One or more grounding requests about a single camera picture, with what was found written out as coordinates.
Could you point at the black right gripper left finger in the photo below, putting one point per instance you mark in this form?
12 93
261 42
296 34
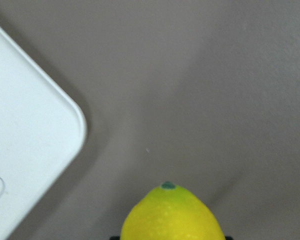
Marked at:
114 238

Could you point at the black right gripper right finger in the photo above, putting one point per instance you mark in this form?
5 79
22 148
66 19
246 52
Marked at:
228 238

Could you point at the white rabbit tray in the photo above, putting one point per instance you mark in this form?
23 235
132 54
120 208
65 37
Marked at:
42 130

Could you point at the yellow lemon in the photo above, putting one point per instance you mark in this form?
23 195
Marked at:
171 212

